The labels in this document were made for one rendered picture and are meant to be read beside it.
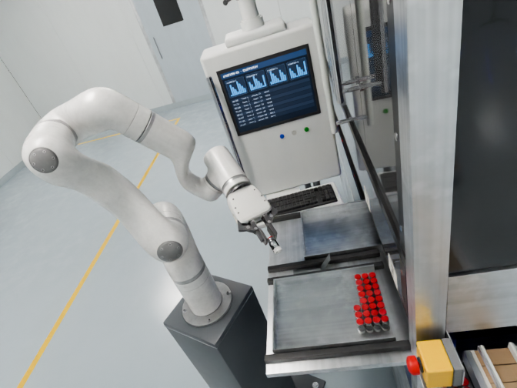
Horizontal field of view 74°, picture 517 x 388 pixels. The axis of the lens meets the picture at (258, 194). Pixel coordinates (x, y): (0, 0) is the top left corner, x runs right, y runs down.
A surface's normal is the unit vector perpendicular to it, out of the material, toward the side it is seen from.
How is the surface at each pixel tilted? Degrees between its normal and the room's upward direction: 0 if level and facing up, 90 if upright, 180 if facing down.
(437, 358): 0
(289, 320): 0
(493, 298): 90
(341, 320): 0
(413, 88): 90
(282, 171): 90
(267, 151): 90
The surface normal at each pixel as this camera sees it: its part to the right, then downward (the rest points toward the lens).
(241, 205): -0.01, -0.51
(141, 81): -0.05, 0.58
